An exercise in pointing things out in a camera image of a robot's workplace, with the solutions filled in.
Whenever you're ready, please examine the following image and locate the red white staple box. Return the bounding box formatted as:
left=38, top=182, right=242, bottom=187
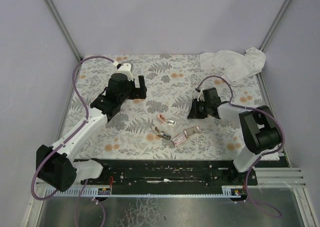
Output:
left=171, top=133, right=187, bottom=146

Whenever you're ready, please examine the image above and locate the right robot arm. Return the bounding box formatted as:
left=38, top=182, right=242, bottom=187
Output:
left=187, top=87, right=283, bottom=173

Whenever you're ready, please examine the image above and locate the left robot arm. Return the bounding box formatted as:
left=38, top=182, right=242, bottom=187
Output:
left=35, top=71, right=147, bottom=192

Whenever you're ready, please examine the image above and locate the floral patterned table mat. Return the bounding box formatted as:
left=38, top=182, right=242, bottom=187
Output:
left=55, top=53, right=280, bottom=161

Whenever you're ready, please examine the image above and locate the white crumpled cloth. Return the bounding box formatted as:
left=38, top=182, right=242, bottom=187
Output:
left=199, top=47, right=266, bottom=86

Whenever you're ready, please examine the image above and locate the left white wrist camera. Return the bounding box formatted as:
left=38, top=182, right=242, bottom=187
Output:
left=113, top=61, right=134, bottom=81

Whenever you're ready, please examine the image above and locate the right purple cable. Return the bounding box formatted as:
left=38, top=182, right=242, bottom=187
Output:
left=196, top=75, right=286, bottom=158

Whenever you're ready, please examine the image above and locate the purple cable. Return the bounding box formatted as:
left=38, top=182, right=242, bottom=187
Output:
left=196, top=75, right=286, bottom=158
left=30, top=56, right=118, bottom=201

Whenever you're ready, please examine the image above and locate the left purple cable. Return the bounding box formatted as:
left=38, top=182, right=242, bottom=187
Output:
left=30, top=56, right=118, bottom=201

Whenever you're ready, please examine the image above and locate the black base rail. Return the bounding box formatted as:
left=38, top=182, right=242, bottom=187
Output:
left=88, top=159, right=257, bottom=186

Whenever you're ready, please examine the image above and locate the white cable duct strip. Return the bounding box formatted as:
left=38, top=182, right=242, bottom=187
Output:
left=44, top=185, right=247, bottom=197

